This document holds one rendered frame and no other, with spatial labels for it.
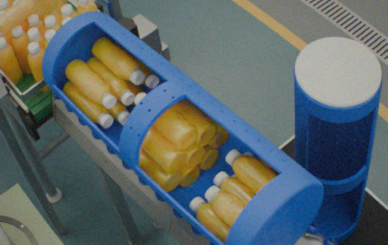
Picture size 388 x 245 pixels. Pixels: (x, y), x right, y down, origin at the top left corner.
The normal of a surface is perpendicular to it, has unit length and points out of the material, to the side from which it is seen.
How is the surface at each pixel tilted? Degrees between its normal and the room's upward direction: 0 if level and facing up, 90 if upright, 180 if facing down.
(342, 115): 90
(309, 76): 0
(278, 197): 2
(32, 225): 2
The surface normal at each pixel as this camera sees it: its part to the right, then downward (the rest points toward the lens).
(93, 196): -0.12, -0.61
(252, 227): -0.56, -0.13
